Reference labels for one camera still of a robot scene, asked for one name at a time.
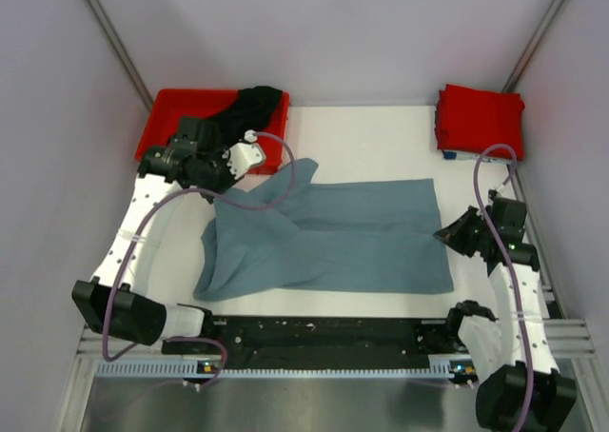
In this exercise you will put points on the blue grey t shirt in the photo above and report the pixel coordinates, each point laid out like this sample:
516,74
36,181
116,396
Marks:
289,232

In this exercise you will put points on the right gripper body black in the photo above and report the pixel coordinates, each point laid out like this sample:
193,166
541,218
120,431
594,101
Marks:
479,228

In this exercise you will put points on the grey slotted cable duct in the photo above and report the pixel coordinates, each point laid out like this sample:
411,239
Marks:
166,369

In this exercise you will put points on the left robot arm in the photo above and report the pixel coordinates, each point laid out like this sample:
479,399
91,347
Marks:
114,301

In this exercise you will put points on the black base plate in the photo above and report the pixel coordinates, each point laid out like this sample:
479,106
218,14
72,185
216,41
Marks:
303,343

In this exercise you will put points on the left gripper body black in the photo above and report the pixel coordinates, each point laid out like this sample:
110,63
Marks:
215,174

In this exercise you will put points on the red plastic bin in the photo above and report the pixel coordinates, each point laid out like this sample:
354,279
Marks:
171,104

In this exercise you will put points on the red t shirt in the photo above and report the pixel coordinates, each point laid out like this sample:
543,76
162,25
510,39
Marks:
470,120

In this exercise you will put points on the black t shirt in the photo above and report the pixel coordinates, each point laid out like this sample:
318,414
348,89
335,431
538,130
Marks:
251,110

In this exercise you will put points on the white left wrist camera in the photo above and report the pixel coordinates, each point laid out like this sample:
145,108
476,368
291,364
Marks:
245,155

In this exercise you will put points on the aluminium frame rail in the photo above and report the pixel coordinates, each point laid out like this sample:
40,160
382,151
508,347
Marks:
567,339

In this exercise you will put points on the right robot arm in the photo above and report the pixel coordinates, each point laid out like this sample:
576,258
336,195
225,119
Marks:
520,387

